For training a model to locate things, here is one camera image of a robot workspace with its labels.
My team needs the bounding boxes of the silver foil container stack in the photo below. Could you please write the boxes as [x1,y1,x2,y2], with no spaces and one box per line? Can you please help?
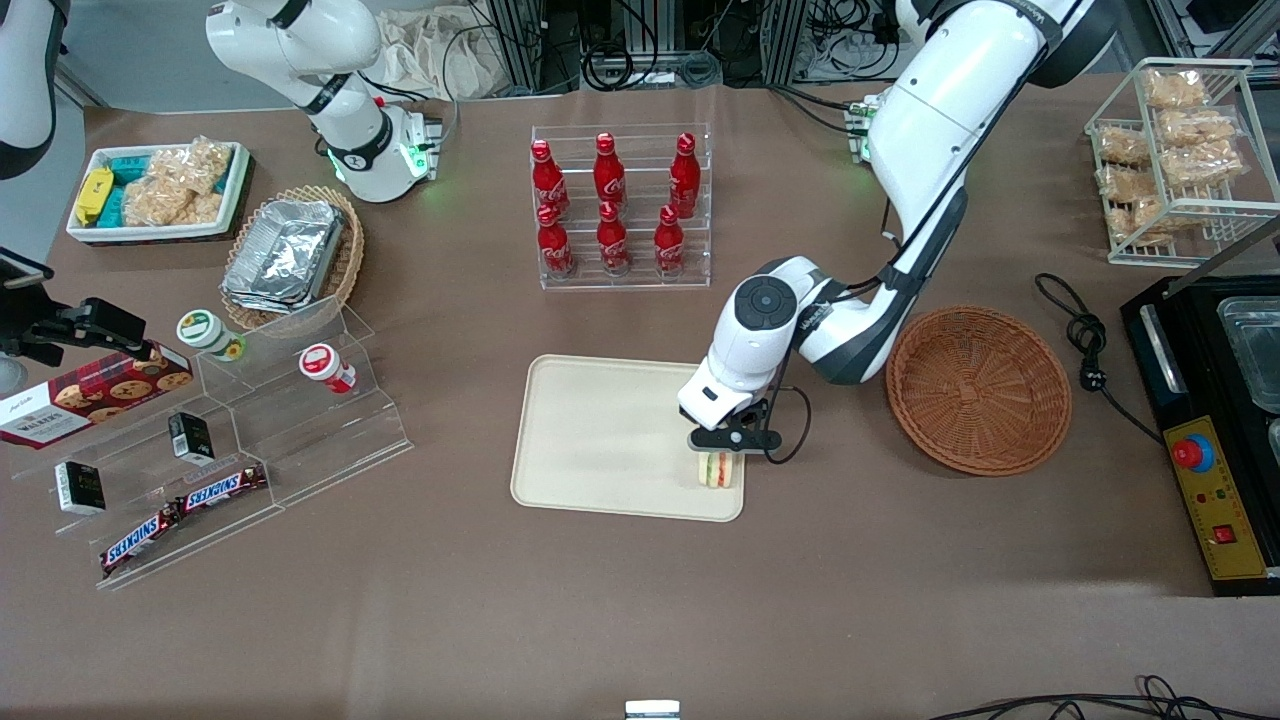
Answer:
[221,199,347,314]

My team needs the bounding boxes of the clear acrylic bottle rack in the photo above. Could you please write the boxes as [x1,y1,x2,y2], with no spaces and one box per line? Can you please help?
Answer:
[529,122,714,292]

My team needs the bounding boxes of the brown Snickers chocolate bar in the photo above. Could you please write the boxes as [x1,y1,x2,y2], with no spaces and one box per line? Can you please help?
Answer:
[176,464,270,515]
[99,504,183,577]

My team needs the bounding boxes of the white wire basket rack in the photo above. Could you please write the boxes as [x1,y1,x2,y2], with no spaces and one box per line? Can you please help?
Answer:
[1084,57,1280,269]

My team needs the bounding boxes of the brown round wicker basket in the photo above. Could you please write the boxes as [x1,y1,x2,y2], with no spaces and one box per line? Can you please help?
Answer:
[885,304,1074,478]

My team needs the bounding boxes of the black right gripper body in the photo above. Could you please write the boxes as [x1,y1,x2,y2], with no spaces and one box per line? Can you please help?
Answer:
[0,292,93,349]

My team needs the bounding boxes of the crumpled white cloth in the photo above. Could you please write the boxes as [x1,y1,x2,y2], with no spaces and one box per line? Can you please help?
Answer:
[374,6,523,102]

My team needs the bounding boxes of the steel pan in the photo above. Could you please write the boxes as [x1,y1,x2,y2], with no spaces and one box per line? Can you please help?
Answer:
[1216,296,1280,414]

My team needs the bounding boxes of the cream rectangular plastic tray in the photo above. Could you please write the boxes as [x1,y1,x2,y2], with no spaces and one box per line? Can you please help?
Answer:
[510,354,747,524]

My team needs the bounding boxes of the black floor cables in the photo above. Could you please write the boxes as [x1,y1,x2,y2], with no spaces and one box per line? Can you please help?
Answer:
[928,674,1280,720]

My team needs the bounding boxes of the red tartan Walkers cookie box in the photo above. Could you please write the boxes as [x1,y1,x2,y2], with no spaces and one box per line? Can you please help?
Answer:
[0,342,195,450]

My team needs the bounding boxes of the clear acrylic stepped display stand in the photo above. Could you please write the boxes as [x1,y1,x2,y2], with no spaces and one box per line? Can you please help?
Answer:
[193,295,414,508]
[8,370,288,592]

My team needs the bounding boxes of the small black box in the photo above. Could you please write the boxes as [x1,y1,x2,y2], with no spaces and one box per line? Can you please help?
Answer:
[54,459,107,517]
[167,410,215,465]

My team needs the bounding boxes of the red lidded small jar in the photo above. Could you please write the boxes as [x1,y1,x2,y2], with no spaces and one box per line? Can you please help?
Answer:
[298,342,358,395]

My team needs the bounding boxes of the bagged puffed rice snack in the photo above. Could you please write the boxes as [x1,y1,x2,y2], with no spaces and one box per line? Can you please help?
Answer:
[121,175,224,228]
[148,137,235,193]

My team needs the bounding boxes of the bagged fried snack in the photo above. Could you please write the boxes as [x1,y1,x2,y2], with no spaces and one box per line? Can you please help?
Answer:
[1142,69,1209,110]
[1097,124,1153,167]
[1158,108,1238,147]
[1160,140,1247,188]
[1128,194,1173,243]
[1096,164,1163,203]

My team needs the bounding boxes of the white rectangular snack bin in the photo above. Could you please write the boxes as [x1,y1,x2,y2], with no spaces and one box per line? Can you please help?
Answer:
[65,140,252,245]

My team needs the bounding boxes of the green sunflower lidded small jar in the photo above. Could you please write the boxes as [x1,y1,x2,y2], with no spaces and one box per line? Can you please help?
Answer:
[176,309,247,362]

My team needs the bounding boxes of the black machine with yellow panel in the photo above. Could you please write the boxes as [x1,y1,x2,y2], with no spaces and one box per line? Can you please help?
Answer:
[1119,272,1280,598]

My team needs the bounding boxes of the red Coca-Cola bottle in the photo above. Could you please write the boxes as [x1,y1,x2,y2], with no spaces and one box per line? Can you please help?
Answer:
[596,201,633,277]
[668,131,702,217]
[529,138,570,217]
[653,204,688,280]
[593,131,629,207]
[536,204,577,280]

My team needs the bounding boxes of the yellow snack packet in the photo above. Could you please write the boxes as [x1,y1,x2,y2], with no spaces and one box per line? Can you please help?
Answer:
[74,167,115,227]

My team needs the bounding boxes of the coiled black cables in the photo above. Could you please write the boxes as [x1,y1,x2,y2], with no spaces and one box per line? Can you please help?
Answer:
[582,42,723,93]

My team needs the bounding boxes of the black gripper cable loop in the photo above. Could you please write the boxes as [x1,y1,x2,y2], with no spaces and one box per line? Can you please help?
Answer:
[764,384,812,467]

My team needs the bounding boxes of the light wicker basket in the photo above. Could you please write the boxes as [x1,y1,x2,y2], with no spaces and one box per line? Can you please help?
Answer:
[219,184,367,333]

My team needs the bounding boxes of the black power cable with plug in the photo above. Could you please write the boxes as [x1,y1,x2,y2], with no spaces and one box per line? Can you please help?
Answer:
[1034,271,1167,444]

